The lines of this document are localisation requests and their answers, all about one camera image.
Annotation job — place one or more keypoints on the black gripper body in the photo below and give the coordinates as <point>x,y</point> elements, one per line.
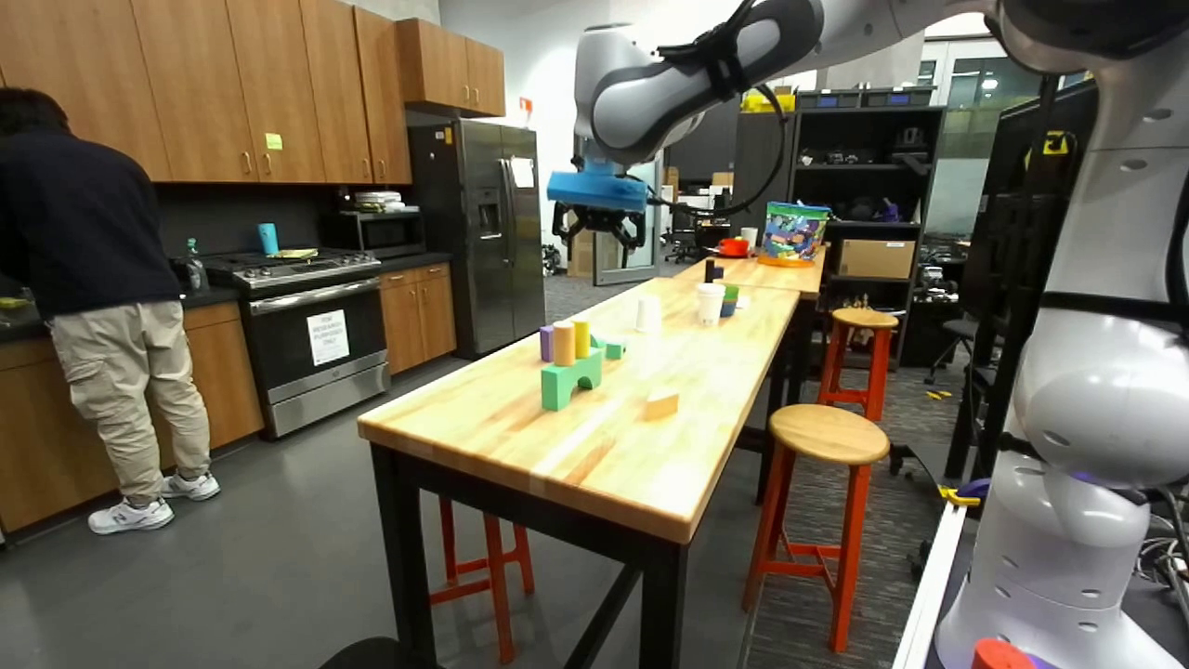
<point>623,224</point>

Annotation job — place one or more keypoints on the purple block with hole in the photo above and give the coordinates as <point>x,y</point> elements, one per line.
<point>546,342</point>

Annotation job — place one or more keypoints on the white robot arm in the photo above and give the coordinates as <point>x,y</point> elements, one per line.
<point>1101,394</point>

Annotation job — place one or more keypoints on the yellow cylinder block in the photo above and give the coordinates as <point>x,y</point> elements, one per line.
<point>569,342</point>

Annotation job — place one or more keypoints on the green arch block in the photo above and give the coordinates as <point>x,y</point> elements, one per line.
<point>565,379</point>

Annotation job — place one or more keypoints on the small orange wooden block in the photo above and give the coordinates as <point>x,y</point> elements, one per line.
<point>658,406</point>

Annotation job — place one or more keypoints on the white cup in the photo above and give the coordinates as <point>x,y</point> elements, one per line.
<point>712,299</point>

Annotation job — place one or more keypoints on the stainless steel refrigerator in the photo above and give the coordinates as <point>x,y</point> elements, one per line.
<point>478,195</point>

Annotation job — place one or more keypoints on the colourful toy box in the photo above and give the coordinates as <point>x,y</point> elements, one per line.
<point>793,229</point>

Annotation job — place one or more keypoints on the black shelving unit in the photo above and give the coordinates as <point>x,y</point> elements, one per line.
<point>871,163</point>

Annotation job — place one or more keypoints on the black microwave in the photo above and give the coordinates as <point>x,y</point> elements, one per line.
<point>374,230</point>

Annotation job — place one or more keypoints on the stainless steel oven range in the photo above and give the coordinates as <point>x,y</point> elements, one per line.
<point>312,333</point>

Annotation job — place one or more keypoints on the near orange wooden stool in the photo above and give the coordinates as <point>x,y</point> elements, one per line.
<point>816,501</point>

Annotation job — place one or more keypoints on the orange stool under table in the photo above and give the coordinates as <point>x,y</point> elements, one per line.
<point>484,574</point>

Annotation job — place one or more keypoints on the upper wooden cabinets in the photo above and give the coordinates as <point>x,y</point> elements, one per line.
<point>248,89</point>

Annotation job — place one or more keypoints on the wooden cabinets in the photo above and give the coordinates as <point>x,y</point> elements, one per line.
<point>50,459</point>
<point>248,89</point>

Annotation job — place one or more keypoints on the person in dark jacket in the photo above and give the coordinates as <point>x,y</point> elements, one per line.
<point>81,230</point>

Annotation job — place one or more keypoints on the lower wooden cabinets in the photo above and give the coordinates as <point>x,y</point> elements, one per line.
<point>50,459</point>

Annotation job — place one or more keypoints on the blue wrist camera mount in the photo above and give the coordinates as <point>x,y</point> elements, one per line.
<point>597,189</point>

